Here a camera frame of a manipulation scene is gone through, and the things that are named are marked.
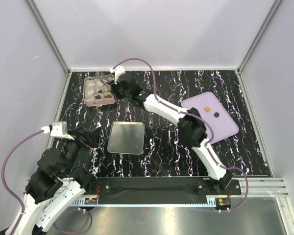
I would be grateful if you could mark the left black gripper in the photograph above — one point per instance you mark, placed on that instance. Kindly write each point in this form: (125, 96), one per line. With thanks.
(92, 136)

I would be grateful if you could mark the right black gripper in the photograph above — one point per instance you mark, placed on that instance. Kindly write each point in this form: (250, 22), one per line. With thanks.
(114, 87)

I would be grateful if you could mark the metal tongs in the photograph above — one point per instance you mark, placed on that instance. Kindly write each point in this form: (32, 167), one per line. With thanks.
(104, 79)

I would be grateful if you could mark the pink chocolate box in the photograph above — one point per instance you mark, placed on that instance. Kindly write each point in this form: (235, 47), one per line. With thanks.
(93, 88)

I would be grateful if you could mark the silver metal box lid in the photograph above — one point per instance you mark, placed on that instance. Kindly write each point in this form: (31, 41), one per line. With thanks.
(126, 138)

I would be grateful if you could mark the orange square chocolate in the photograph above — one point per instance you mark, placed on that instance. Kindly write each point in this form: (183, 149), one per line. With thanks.
(207, 108)

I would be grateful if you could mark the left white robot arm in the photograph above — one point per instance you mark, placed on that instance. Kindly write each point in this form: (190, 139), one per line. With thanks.
(56, 183)

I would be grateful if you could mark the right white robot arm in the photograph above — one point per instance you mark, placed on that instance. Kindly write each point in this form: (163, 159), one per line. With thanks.
(191, 128)

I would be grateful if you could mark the left orange connector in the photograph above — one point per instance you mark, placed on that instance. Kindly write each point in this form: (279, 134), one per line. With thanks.
(91, 201)

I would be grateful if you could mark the orange connector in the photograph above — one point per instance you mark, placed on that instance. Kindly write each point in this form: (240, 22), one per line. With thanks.
(224, 202)
(91, 201)

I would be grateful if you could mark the lavender plastic tray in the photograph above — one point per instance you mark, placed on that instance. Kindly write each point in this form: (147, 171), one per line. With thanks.
(223, 126)

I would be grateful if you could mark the right orange connector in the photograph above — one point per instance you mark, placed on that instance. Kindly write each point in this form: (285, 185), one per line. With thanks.
(224, 202)

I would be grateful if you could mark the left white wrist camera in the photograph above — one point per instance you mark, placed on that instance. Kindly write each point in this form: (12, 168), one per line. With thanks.
(57, 130)

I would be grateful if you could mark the white cable duct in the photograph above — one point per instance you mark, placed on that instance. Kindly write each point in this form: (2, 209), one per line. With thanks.
(144, 200)

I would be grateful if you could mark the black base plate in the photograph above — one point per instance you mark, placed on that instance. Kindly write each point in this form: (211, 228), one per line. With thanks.
(117, 186)

